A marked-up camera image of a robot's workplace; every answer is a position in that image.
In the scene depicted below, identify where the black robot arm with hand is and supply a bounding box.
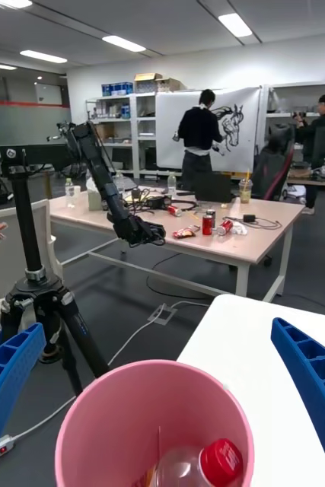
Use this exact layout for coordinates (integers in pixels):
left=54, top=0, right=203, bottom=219
left=46, top=119, right=167, bottom=248

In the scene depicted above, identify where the person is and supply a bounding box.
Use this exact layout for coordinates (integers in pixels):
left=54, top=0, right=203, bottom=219
left=292, top=93, right=325, bottom=216
left=172, top=88, right=226, bottom=192

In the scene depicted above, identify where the pink plastic bin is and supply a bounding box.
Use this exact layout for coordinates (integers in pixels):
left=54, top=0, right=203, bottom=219
left=53, top=358, right=256, bottom=487

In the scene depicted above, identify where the white tissue pack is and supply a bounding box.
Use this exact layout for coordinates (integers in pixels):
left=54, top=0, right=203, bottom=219
left=86, top=176, right=104, bottom=212

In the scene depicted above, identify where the beige work table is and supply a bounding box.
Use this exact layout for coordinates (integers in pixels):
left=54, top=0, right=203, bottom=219
left=48, top=184, right=306, bottom=304

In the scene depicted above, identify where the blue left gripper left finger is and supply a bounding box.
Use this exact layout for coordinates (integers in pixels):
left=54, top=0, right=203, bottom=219
left=0, top=322, right=47, bottom=482

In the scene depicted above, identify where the black cable tangle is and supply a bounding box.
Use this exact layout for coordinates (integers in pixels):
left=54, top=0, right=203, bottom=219
left=130, top=187, right=198, bottom=215

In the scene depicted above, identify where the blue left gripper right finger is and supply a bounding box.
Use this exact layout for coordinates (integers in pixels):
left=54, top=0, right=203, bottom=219
left=270, top=317, right=325, bottom=487

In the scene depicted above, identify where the red snack bag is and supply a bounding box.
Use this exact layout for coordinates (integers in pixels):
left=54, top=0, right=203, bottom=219
left=171, top=224, right=202, bottom=240

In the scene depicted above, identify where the white power strip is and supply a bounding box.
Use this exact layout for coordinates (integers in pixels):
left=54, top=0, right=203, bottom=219
left=0, top=434, right=16, bottom=462

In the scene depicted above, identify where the white power cable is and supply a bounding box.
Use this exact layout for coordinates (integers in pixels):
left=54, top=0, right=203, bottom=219
left=11, top=300, right=211, bottom=444

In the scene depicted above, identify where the blue box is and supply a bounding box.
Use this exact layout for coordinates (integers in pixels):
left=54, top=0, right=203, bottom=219
left=100, top=81, right=135, bottom=97

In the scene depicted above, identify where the white shelf unit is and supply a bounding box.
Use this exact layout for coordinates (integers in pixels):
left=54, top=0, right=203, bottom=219
left=85, top=91, right=160, bottom=180
left=262, top=79, right=325, bottom=127

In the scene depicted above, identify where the black laptop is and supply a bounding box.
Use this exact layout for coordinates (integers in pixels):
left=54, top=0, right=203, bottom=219
left=193, top=171, right=237, bottom=204

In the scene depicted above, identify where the floor outlet plate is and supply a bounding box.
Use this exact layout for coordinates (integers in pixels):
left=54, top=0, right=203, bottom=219
left=147, top=303, right=179, bottom=326

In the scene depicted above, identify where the black tripod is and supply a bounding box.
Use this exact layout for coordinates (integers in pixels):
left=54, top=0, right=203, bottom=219
left=0, top=145, right=110, bottom=397

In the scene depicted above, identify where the wooden desk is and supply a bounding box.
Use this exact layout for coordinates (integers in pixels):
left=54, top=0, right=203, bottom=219
left=285, top=167, right=325, bottom=193

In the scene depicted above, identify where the clear drink cup with straw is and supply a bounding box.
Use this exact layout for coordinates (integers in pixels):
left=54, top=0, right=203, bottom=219
left=238, top=168, right=254, bottom=205

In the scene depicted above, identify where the black and red gaming chair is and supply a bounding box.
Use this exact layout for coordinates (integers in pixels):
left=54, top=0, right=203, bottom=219
left=250, top=123, right=297, bottom=202

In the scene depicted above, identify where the cardboard box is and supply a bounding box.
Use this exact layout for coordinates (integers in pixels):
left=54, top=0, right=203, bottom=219
left=132, top=72, right=164, bottom=83
left=155, top=77, right=186, bottom=94

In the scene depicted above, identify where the white sheet with horse drawing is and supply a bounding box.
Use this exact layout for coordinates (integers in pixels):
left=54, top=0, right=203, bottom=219
left=155, top=86, right=263, bottom=173

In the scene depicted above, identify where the black charger with cable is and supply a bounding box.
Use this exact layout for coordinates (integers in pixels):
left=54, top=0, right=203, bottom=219
left=222, top=213, right=283, bottom=231

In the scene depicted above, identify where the black floor cable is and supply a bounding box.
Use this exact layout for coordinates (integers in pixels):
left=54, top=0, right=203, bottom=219
left=145, top=252, right=209, bottom=302

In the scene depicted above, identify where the clear bottle with red cap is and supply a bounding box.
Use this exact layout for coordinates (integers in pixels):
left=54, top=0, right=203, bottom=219
left=142, top=438, right=244, bottom=487

